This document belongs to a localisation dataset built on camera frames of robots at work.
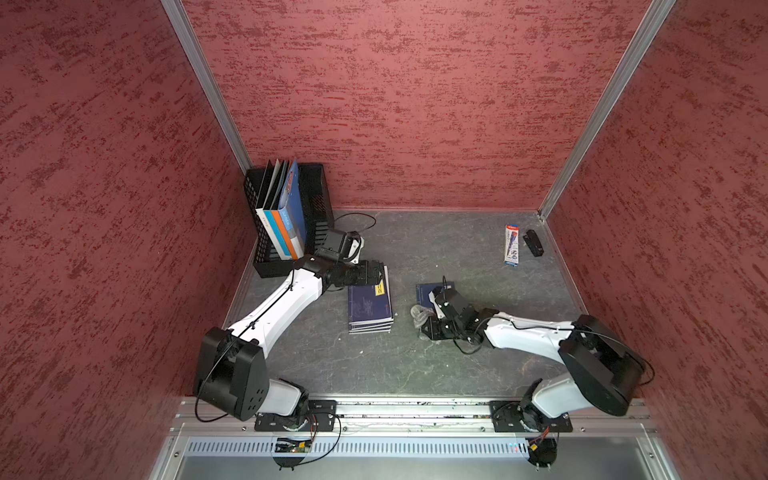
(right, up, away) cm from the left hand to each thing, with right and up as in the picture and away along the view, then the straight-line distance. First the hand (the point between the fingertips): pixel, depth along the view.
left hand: (368, 280), depth 84 cm
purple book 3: (+2, -17, +6) cm, 18 cm away
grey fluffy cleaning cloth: (+15, -11, +3) cm, 19 cm away
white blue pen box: (+53, +12, +28) cm, 62 cm away
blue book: (+17, -6, +14) cm, 23 cm away
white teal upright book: (-28, +20, -4) cm, 35 cm away
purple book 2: (+2, -14, +4) cm, 15 cm away
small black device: (+60, +10, +25) cm, 66 cm away
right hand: (+17, -17, +5) cm, 25 cm away
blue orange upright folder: (-22, +19, -1) cm, 29 cm away
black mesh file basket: (-21, +19, +23) cm, 36 cm away
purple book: (0, -9, +5) cm, 10 cm away
